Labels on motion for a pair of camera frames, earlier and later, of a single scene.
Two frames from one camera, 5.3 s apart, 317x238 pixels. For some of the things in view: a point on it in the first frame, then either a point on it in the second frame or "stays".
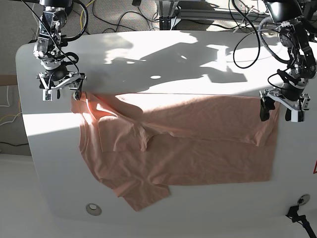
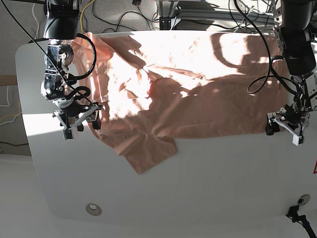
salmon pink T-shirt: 138,145 -> 147,89
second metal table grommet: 303,199 stays
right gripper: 295,109 -> 293,118
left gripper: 74,80 -> 73,113
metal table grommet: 92,208 stays
